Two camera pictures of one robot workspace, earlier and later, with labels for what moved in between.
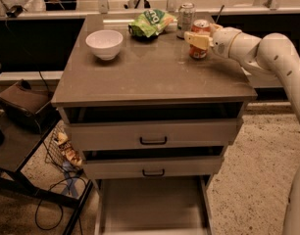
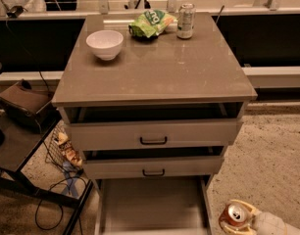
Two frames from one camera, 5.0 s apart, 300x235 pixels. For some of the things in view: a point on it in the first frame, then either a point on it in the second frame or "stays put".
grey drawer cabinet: [151, 124] stays put
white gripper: [223, 41] → [267, 221]
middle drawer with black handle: [151, 166] stays put
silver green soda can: [185, 19] stays put
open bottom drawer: [153, 206] stays put
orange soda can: [196, 52] → [234, 214]
